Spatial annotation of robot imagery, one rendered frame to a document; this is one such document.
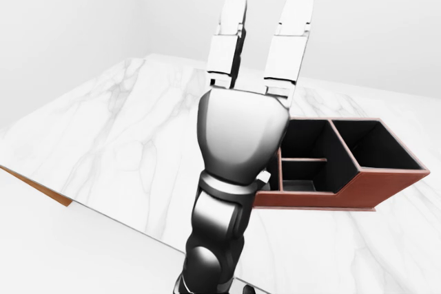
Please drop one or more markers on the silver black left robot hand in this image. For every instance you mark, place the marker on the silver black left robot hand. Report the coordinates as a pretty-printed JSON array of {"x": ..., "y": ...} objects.
[{"x": 237, "y": 135}]

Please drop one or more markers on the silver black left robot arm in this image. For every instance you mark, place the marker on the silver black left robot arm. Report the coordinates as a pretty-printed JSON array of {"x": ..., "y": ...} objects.
[{"x": 213, "y": 232}]

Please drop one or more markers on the red-brown desk caddy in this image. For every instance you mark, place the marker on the red-brown desk caddy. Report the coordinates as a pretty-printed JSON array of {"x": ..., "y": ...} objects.
[{"x": 361, "y": 190}]

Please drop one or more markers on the brown wooden table support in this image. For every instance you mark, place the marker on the brown wooden table support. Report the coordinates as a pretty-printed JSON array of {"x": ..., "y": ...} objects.
[{"x": 51, "y": 193}]

